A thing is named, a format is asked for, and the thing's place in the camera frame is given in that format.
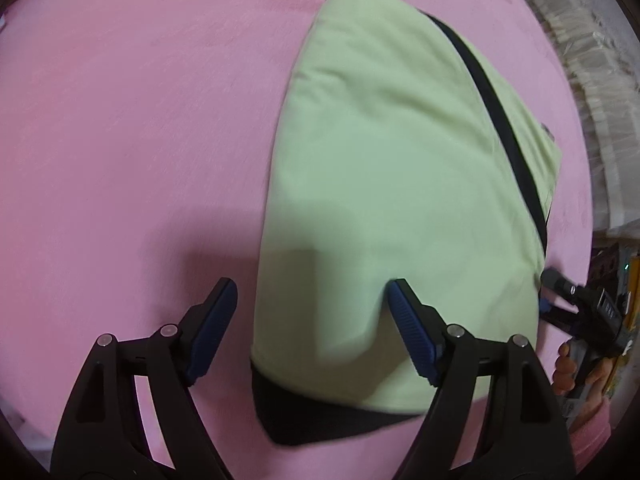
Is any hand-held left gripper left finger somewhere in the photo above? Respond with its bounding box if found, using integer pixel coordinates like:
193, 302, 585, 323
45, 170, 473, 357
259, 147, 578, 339
50, 277, 238, 480

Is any person's right forearm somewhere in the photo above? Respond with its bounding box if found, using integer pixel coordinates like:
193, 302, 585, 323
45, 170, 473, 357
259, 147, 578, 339
567, 400, 613, 471

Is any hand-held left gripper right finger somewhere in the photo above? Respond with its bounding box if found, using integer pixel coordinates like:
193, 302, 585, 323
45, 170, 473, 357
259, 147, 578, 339
387, 278, 576, 480

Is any pink fleece bed blanket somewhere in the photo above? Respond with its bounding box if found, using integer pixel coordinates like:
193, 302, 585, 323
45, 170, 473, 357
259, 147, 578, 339
0, 0, 596, 471

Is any person's right hand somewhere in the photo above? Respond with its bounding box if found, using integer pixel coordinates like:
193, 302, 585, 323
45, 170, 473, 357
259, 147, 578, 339
552, 341, 623, 403

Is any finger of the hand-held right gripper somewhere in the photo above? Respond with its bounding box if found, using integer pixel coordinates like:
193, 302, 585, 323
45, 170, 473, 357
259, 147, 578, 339
541, 267, 588, 306
539, 299, 583, 333

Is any green and black hooded jacket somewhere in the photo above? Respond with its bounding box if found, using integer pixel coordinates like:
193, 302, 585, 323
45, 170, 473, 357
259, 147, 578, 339
249, 0, 562, 447

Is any cream lace furniture cover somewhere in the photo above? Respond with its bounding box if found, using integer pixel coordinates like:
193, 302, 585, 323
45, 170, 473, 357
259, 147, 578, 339
512, 0, 640, 233

